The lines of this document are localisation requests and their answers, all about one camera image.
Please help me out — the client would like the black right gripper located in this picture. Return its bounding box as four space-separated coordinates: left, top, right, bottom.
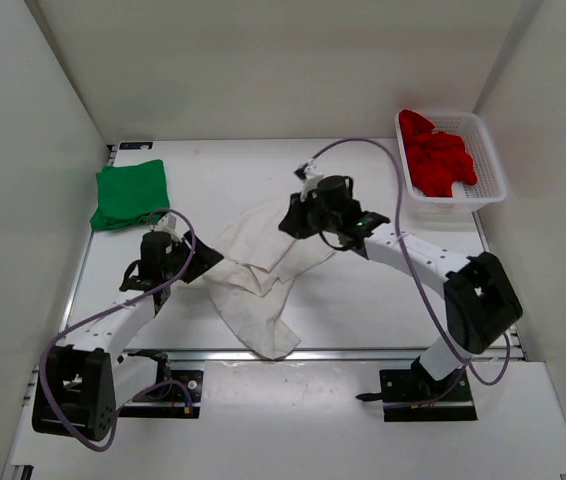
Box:
283 190 344 240

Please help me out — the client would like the white plastic laundry basket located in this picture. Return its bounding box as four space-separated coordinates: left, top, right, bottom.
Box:
395 109 507 221

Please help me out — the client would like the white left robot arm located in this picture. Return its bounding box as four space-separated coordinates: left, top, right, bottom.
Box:
31 231 224 451

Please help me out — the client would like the green t-shirt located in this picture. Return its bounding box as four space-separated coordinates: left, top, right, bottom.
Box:
90 159 170 231

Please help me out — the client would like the dark table label sticker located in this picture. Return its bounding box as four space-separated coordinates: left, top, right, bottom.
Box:
118 141 153 150

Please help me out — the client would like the aluminium rail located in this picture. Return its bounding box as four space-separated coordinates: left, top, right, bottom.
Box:
127 348 519 365

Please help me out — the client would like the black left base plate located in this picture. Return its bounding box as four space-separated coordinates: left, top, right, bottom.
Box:
120 363 204 420

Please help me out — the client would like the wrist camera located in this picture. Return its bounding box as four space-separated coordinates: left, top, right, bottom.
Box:
150 212 182 243
294 160 324 202

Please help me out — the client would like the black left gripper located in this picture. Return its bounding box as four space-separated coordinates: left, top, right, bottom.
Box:
162 230 223 284

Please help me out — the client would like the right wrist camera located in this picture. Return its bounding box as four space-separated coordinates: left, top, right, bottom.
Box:
294 160 324 202

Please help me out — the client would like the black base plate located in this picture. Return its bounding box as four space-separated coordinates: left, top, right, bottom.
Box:
120 363 204 420
355 369 478 423

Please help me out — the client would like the white t-shirt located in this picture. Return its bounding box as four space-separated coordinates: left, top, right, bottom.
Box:
203 197 334 360

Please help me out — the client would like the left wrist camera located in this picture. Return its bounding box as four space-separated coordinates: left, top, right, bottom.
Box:
150 212 182 243

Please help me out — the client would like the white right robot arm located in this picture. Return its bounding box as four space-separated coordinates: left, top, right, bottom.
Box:
279 173 523 400

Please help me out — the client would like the red t-shirt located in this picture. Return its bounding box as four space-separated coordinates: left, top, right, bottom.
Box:
399 110 478 198

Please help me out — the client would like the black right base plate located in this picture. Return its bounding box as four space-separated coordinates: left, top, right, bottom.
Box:
355 369 478 423

